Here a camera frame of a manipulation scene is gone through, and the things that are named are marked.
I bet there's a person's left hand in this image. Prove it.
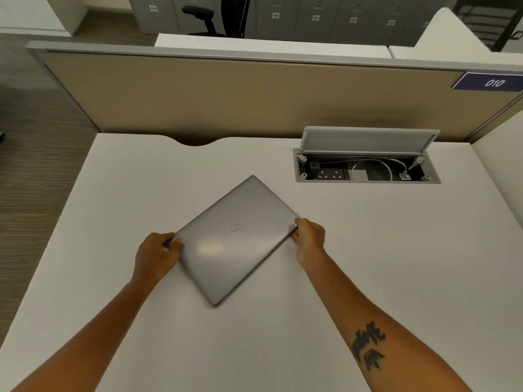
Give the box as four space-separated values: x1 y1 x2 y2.
132 232 183 289

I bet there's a person's right hand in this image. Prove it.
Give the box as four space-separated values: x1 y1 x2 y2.
290 218 327 266

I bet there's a silver laptop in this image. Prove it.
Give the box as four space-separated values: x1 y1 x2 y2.
172 174 302 307

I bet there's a person's left forearm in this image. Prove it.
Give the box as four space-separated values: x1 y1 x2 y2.
9 277 154 392

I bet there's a person's right forearm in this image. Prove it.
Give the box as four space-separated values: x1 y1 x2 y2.
297 247 474 392

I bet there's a black power socket strip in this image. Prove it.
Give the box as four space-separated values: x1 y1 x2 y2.
307 166 394 182

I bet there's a beige desk divider panel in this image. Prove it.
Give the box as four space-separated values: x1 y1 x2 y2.
26 40 523 144

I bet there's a row of grey lockers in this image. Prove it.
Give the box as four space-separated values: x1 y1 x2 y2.
127 0 457 42

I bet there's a black office chair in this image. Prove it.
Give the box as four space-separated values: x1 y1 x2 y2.
181 5 226 37

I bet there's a navy desk number sign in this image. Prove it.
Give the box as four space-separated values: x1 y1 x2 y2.
451 72 523 93

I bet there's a black mesh chair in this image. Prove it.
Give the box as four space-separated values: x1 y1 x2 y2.
451 0 523 53

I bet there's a grey desk cable box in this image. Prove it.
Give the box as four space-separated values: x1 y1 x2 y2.
293 148 441 184

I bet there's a white charging cable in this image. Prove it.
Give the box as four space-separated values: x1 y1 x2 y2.
351 157 425 180

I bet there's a grey cable box lid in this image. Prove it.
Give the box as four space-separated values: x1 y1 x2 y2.
299 126 440 155

